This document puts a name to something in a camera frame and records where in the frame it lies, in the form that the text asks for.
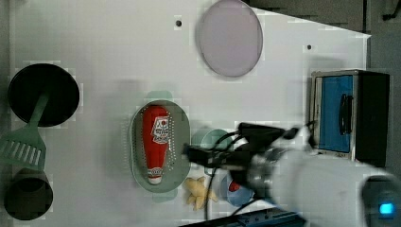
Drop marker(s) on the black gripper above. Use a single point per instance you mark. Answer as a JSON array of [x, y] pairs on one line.
[[234, 150]]

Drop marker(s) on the red plush ketchup bottle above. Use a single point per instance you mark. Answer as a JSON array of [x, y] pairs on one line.
[[155, 135]]

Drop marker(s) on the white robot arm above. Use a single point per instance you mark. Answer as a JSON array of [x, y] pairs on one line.
[[281, 167]]

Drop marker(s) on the green oval strainer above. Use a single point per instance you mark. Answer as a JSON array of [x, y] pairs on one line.
[[176, 166]]

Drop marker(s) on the green plastic cup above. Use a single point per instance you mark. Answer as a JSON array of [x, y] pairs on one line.
[[207, 137]]

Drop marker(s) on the yellow plush toy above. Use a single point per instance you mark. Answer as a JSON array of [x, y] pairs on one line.
[[199, 194]]

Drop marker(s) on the red toy strawberry in bowl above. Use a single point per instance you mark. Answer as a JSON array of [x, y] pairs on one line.
[[233, 186]]

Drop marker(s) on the blue bowl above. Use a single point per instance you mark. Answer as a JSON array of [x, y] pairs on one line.
[[238, 198]]

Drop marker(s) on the grey round plate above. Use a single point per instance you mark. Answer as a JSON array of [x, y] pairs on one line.
[[230, 38]]

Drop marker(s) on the black toaster oven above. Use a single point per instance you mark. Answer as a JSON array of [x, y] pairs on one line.
[[349, 111]]

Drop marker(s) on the small black cup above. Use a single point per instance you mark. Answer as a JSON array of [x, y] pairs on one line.
[[29, 196]]

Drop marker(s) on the green slotted spatula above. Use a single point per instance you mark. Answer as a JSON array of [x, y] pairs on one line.
[[25, 147]]

